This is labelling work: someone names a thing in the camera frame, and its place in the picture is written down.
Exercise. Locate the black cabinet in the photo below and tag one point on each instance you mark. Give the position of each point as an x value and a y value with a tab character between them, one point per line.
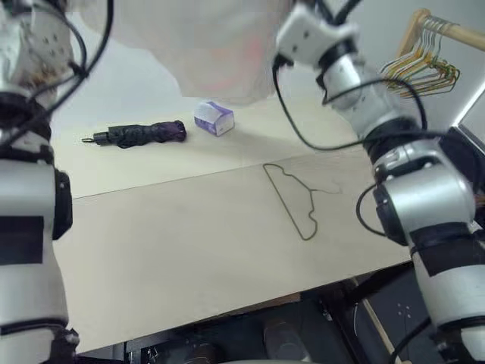
394	326

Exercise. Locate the purple white tissue box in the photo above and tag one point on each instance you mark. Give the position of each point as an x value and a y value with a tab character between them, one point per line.
216	119

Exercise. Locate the wooden floor frame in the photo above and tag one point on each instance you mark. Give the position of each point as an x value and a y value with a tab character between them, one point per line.
375	322

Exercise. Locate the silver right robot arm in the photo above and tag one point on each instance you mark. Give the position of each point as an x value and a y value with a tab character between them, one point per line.
424	189

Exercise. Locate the grey rounded shape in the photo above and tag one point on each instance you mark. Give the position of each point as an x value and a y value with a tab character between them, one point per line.
282	337

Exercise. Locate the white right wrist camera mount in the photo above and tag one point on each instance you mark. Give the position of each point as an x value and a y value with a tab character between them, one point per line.
303	26

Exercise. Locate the black folded umbrella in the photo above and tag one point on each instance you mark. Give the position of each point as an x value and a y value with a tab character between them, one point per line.
144	134

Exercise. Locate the wooden clothes rack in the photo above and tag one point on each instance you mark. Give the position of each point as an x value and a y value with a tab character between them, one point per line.
466	34

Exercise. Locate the bunch of hangers on rack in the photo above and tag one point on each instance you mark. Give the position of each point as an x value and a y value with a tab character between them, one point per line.
409	60

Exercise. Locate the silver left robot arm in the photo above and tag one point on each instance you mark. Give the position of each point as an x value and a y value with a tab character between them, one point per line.
26	189

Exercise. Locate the white shorts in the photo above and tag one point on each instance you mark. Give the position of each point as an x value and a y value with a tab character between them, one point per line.
212	49

